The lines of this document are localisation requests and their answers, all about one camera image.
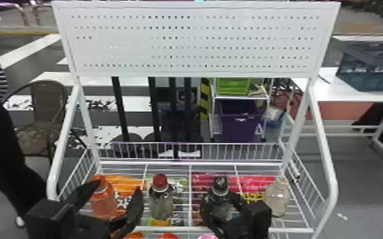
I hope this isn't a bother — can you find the yellow snack packet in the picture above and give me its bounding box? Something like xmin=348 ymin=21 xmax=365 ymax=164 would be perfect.
xmin=241 ymin=192 xmax=267 ymax=203

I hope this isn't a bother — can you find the white side table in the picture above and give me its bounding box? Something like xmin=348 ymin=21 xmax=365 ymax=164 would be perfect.
xmin=290 ymin=65 xmax=383 ymax=181

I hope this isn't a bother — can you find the pink snack packet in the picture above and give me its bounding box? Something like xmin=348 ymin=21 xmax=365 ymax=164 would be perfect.
xmin=191 ymin=172 xmax=277 ymax=195

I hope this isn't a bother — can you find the beige bottle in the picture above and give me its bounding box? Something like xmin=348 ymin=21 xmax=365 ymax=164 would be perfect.
xmin=265 ymin=177 xmax=291 ymax=217

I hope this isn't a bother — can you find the dark blue crate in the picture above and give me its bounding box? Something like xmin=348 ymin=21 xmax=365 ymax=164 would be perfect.
xmin=336 ymin=41 xmax=383 ymax=92

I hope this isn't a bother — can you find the purple crate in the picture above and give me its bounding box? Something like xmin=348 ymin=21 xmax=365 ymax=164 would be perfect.
xmin=219 ymin=100 xmax=263 ymax=144

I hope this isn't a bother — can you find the white wire rack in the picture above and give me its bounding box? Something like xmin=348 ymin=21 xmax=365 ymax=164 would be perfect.
xmin=46 ymin=0 xmax=342 ymax=239

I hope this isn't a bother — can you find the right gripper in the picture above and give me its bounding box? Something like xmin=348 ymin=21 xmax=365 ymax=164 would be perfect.
xmin=199 ymin=192 xmax=246 ymax=239

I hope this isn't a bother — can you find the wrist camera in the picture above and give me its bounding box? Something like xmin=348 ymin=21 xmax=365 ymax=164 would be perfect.
xmin=241 ymin=200 xmax=273 ymax=239
xmin=24 ymin=198 xmax=78 ymax=239

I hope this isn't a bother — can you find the brown mesh chair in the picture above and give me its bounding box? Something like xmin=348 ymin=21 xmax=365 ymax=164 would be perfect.
xmin=5 ymin=79 xmax=88 ymax=165

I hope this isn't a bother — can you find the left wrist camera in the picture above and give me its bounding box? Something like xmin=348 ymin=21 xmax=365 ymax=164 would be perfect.
xmin=24 ymin=198 xmax=78 ymax=239

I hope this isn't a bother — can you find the white shelf trolley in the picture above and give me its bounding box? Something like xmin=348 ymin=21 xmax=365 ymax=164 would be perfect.
xmin=209 ymin=78 xmax=273 ymax=142

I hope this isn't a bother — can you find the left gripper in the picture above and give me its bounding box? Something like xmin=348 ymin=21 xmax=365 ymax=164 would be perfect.
xmin=65 ymin=180 xmax=145 ymax=239

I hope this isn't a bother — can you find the orange snack packet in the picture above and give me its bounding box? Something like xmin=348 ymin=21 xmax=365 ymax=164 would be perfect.
xmin=106 ymin=174 xmax=146 ymax=209

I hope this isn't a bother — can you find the green basket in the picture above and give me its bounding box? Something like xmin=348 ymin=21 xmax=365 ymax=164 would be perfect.
xmin=215 ymin=78 xmax=251 ymax=97

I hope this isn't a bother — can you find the grey bottle with red cap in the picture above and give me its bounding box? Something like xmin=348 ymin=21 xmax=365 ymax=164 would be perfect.
xmin=148 ymin=172 xmax=175 ymax=221

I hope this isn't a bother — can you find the dark bottle with black cap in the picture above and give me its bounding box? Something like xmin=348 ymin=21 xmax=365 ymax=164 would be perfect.
xmin=207 ymin=175 xmax=235 ymax=224

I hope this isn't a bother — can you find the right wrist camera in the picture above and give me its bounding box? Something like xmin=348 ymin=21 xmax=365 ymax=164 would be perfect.
xmin=241 ymin=200 xmax=273 ymax=239

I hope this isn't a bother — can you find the yellow black striped post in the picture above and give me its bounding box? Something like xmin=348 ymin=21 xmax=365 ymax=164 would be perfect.
xmin=199 ymin=78 xmax=211 ymax=121

